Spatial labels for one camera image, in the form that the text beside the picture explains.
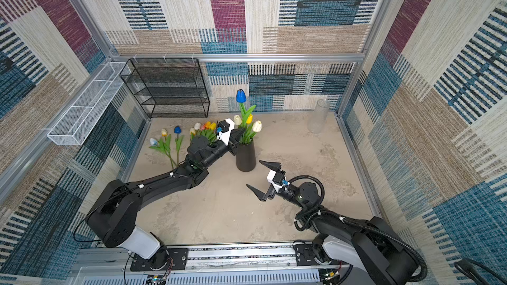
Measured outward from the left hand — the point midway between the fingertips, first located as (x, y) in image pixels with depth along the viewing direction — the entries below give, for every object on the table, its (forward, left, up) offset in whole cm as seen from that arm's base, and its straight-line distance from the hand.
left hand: (244, 125), depth 76 cm
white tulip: (+3, +3, 0) cm, 4 cm away
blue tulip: (+23, +39, -28) cm, 53 cm away
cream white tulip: (-2, -5, +1) cm, 5 cm away
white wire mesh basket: (-4, +59, +4) cm, 60 cm away
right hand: (-15, -4, -8) cm, 18 cm away
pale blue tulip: (+12, +48, -28) cm, 57 cm away
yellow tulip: (+2, -2, +2) cm, 3 cm away
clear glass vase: (+26, -40, -28) cm, 55 cm away
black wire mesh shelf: (+41, +44, -13) cm, 62 cm away
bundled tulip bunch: (+20, +22, -26) cm, 39 cm away
